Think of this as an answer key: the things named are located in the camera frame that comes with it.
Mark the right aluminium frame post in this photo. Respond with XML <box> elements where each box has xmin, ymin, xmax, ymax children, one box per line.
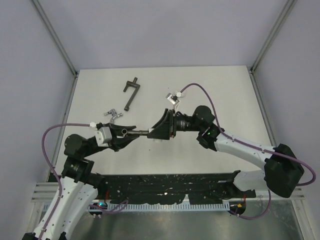
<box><xmin>248</xmin><ymin>0</ymin><xmax>298</xmax><ymax>74</ymax></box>

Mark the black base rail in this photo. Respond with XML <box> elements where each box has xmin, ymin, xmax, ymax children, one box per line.
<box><xmin>94</xmin><ymin>171</ymin><xmax>256</xmax><ymax>205</ymax></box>

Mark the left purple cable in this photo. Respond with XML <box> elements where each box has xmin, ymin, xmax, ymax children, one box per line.
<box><xmin>37</xmin><ymin>121</ymin><xmax>97</xmax><ymax>238</ymax></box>

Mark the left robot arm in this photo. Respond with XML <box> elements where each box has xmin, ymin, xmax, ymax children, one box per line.
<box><xmin>23</xmin><ymin>122</ymin><xmax>138</xmax><ymax>240</ymax></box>

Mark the white slotted cable duct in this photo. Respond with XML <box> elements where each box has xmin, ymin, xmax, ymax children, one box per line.
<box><xmin>43</xmin><ymin>201</ymin><xmax>231</xmax><ymax>213</ymax></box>

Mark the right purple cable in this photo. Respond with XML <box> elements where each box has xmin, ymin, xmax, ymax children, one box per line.
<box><xmin>176</xmin><ymin>83</ymin><xmax>316</xmax><ymax>221</ymax></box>

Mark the purple cable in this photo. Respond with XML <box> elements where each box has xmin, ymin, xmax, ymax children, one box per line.
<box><xmin>37</xmin><ymin>121</ymin><xmax>97</xmax><ymax>238</ymax></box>
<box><xmin>176</xmin><ymin>83</ymin><xmax>316</xmax><ymax>221</ymax></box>

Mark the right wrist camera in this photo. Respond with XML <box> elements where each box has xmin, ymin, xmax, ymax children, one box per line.
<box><xmin>165</xmin><ymin>93</ymin><xmax>180</xmax><ymax>112</ymax></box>

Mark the chrome faucet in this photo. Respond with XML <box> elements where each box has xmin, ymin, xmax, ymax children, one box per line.
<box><xmin>103</xmin><ymin>108</ymin><xmax>123</xmax><ymax>124</ymax></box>

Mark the left aluminium frame post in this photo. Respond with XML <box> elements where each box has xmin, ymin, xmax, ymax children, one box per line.
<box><xmin>29</xmin><ymin>0</ymin><xmax>80</xmax><ymax>77</ymax></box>

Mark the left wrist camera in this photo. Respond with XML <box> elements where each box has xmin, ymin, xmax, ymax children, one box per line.
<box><xmin>95</xmin><ymin>126</ymin><xmax>113</xmax><ymax>147</ymax></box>

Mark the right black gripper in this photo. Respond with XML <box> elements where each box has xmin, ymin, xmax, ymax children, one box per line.
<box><xmin>147</xmin><ymin>108</ymin><xmax>204</xmax><ymax>140</ymax></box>

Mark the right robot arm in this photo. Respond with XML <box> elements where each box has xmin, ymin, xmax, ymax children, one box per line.
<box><xmin>147</xmin><ymin>105</ymin><xmax>305</xmax><ymax>198</ymax></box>

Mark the dark grey faucet wrench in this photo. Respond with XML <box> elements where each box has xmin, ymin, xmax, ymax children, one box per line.
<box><xmin>122</xmin><ymin>77</ymin><xmax>141</xmax><ymax>112</ymax></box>

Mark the far white elbow fitting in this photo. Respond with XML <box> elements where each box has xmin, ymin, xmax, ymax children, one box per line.
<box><xmin>175</xmin><ymin>91</ymin><xmax>186</xmax><ymax>98</ymax></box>

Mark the aluminium frame post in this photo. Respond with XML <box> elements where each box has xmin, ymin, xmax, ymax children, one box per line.
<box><xmin>29</xmin><ymin>0</ymin><xmax>80</xmax><ymax>77</ymax></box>
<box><xmin>248</xmin><ymin>0</ymin><xmax>298</xmax><ymax>74</ymax></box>

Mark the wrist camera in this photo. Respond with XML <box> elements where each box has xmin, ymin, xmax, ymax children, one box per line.
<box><xmin>165</xmin><ymin>93</ymin><xmax>180</xmax><ymax>112</ymax></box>
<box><xmin>95</xmin><ymin>126</ymin><xmax>113</xmax><ymax>147</ymax></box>

